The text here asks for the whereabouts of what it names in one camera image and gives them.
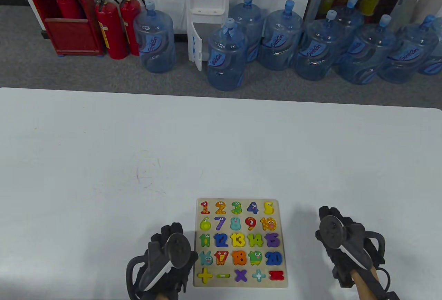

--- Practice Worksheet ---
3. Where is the red fire extinguisher cabinet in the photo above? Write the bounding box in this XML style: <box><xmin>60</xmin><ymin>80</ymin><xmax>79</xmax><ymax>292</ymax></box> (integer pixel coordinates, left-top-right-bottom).
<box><xmin>20</xmin><ymin>0</ymin><xmax>104</xmax><ymax>57</ymax></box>

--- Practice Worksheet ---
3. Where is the red fire extinguisher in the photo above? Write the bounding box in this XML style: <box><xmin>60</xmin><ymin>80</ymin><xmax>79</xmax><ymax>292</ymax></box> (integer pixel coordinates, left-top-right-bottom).
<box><xmin>118</xmin><ymin>0</ymin><xmax>145</xmax><ymax>56</ymax></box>
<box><xmin>96</xmin><ymin>0</ymin><xmax>129</xmax><ymax>60</ymax></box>

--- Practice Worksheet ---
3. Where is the large blue number math block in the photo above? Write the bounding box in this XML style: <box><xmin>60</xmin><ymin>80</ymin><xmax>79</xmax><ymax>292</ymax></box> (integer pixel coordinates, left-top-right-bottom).
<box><xmin>265</xmin><ymin>251</ymin><xmax>284</xmax><ymax>266</ymax></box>

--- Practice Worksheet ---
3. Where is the red extinguisher inside cabinet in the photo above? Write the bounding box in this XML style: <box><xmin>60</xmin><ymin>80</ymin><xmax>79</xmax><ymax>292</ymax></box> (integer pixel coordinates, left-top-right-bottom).
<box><xmin>56</xmin><ymin>0</ymin><xmax>83</xmax><ymax>20</ymax></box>

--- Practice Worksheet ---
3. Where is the person's right forearm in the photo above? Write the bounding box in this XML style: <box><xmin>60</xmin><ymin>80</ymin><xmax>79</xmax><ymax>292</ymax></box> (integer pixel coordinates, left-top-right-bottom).
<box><xmin>352</xmin><ymin>267</ymin><xmax>384</xmax><ymax>300</ymax></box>

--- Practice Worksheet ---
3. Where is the row of blue water jugs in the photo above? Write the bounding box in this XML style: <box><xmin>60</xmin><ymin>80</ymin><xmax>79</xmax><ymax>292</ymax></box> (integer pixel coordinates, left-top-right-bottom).
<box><xmin>133</xmin><ymin>0</ymin><xmax>442</xmax><ymax>92</ymax></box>

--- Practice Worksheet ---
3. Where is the black glove cable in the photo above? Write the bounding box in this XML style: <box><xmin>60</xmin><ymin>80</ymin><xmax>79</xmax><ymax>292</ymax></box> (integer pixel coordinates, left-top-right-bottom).
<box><xmin>376</xmin><ymin>268</ymin><xmax>391</xmax><ymax>292</ymax></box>

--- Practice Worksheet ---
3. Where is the dark grey tracking controller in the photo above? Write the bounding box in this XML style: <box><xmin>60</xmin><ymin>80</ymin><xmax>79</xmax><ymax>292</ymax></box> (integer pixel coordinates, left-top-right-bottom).
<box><xmin>318</xmin><ymin>216</ymin><xmax>385</xmax><ymax>269</ymax></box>
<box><xmin>126</xmin><ymin>233</ymin><xmax>191</xmax><ymax>295</ymax></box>

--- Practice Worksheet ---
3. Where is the person's right hand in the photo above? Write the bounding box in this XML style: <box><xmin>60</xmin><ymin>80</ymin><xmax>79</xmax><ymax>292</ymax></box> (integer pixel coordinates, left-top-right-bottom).
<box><xmin>315</xmin><ymin>206</ymin><xmax>385</xmax><ymax>288</ymax></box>

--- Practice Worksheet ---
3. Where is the person's left hand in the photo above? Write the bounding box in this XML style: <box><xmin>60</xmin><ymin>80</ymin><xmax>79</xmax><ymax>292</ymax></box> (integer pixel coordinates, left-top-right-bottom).
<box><xmin>133</xmin><ymin>223</ymin><xmax>199</xmax><ymax>300</ymax></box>

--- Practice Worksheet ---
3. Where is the wooden math block puzzle board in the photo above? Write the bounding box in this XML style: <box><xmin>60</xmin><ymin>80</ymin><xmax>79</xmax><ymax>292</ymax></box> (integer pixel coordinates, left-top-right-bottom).
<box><xmin>193</xmin><ymin>199</ymin><xmax>289</xmax><ymax>288</ymax></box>

